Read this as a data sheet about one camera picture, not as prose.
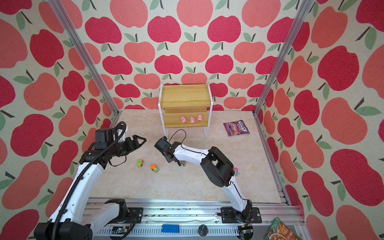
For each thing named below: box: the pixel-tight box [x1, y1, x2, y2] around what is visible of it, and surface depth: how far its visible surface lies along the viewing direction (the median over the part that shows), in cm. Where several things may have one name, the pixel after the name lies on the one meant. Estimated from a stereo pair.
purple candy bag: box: [223, 120, 251, 137], surface depth 110 cm
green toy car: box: [136, 159, 145, 168], surface depth 92 cm
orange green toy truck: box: [150, 164, 160, 173], surface depth 90 cm
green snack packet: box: [263, 217, 303, 240], surface depth 70 cm
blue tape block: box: [161, 224, 180, 234], surface depth 72 cm
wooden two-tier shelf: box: [158, 81, 213, 139], surface depth 90 cm
